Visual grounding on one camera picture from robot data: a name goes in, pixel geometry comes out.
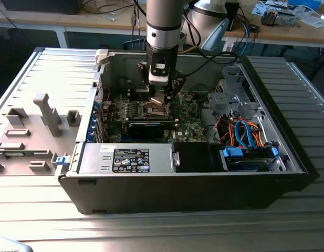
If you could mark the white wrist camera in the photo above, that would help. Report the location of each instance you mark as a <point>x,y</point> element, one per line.
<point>158,78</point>

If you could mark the black RAM slot bank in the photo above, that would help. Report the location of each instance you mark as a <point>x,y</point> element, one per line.
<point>135,95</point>
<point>135,119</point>

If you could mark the black graphics card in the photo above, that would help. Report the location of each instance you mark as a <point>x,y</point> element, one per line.
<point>146,130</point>

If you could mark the silver CPU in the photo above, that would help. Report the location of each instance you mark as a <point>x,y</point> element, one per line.
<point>157,98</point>

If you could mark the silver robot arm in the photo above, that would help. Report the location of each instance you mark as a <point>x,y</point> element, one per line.
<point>163,21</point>

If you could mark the black plastic shroud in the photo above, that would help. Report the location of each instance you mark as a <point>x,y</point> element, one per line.
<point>193,157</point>

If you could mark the CPU socket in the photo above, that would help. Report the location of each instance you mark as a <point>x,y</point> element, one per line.
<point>154,110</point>

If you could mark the thin metal locking lever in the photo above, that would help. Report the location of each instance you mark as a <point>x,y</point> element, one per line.
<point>177,108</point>
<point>143,98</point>

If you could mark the silver power supply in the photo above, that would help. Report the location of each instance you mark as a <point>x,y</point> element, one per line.
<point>98,157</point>

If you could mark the black PC case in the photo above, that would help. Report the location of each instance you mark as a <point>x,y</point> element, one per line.
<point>177,194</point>

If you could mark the grey parts rack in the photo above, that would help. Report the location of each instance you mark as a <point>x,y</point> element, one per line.
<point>50,118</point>

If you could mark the wooden desk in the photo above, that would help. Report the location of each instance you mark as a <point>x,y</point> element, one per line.
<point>72,21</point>

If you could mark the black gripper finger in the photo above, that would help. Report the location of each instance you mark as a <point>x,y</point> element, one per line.
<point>144,74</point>
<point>177,81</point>

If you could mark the silver metal drive cage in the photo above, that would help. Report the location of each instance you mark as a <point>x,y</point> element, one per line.
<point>222,103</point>

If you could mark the grey metal drive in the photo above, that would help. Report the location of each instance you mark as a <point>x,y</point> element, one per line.
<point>286,19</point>

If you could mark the black monitor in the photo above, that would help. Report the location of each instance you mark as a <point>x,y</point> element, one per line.
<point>41,6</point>

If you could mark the black CPU cooler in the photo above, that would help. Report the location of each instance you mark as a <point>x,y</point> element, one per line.
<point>269,17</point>

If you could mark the blue box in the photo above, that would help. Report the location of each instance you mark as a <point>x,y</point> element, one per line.
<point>304,4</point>

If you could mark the pale grey device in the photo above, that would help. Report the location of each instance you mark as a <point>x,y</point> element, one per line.
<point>9,246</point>

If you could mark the blue plastic latch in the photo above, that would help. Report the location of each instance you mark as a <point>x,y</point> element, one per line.
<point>62,160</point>

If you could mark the white plastic latch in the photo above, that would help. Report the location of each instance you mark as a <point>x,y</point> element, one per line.
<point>101,56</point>

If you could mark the green motherboard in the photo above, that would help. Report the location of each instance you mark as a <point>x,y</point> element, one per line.
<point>188,123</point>

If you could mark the hard disk in blue carrier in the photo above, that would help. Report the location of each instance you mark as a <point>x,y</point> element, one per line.
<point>231,152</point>

